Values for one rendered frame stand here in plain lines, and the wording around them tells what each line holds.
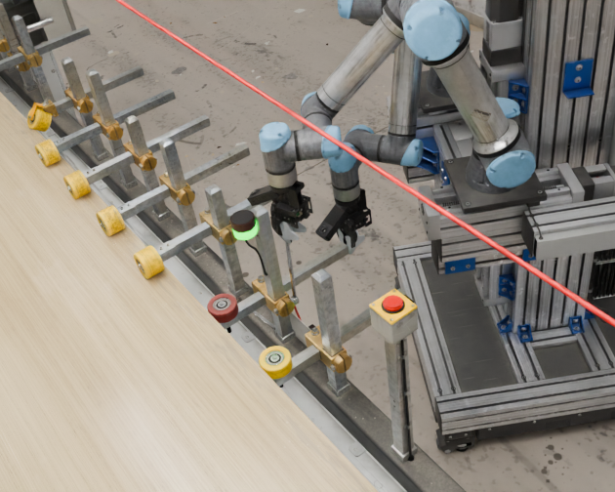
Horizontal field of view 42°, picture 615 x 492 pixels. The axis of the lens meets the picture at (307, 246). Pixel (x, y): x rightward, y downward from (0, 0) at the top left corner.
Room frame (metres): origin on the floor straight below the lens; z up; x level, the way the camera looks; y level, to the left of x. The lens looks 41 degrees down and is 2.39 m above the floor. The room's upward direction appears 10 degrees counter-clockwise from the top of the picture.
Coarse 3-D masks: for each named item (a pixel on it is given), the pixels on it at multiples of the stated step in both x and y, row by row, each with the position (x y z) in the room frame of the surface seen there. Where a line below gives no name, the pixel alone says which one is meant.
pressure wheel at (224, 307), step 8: (216, 296) 1.54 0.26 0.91; (224, 296) 1.54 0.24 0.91; (232, 296) 1.53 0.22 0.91; (208, 304) 1.52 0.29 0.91; (216, 304) 1.51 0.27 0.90; (224, 304) 1.51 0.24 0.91; (232, 304) 1.50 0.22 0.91; (216, 312) 1.48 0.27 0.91; (224, 312) 1.47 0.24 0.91; (232, 312) 1.48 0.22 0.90; (224, 320) 1.47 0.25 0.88
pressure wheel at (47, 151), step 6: (36, 144) 2.33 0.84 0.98; (42, 144) 2.33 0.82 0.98; (48, 144) 2.32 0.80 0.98; (54, 144) 2.33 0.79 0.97; (36, 150) 2.34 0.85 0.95; (42, 150) 2.30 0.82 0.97; (48, 150) 2.31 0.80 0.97; (54, 150) 2.31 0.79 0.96; (42, 156) 2.29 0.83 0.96; (48, 156) 2.30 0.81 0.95; (54, 156) 2.30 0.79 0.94; (60, 156) 2.32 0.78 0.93; (42, 162) 2.33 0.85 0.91; (48, 162) 2.29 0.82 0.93; (54, 162) 2.31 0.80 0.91
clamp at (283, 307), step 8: (256, 280) 1.61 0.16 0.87; (256, 288) 1.59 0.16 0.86; (264, 288) 1.58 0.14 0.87; (264, 296) 1.56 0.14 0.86; (288, 296) 1.53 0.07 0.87; (272, 304) 1.52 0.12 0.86; (280, 304) 1.51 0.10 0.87; (288, 304) 1.51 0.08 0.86; (280, 312) 1.50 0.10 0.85; (288, 312) 1.51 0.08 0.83
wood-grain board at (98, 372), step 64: (0, 128) 2.62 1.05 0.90; (0, 192) 2.20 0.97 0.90; (64, 192) 2.14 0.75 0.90; (0, 256) 1.87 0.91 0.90; (64, 256) 1.82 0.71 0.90; (128, 256) 1.77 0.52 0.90; (0, 320) 1.59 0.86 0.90; (64, 320) 1.55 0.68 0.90; (128, 320) 1.51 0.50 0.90; (192, 320) 1.47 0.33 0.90; (0, 384) 1.36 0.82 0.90; (64, 384) 1.33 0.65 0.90; (128, 384) 1.29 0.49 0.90; (192, 384) 1.26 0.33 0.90; (256, 384) 1.23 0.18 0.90; (0, 448) 1.16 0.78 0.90; (64, 448) 1.13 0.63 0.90; (128, 448) 1.10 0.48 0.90; (192, 448) 1.07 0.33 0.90; (256, 448) 1.05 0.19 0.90; (320, 448) 1.02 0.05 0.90
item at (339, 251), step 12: (324, 252) 1.69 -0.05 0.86; (336, 252) 1.68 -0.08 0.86; (312, 264) 1.65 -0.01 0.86; (324, 264) 1.66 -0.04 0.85; (288, 276) 1.62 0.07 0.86; (300, 276) 1.62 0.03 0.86; (288, 288) 1.59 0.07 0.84; (252, 300) 1.55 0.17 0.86; (264, 300) 1.55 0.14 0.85; (240, 312) 1.52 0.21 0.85; (228, 324) 1.49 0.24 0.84
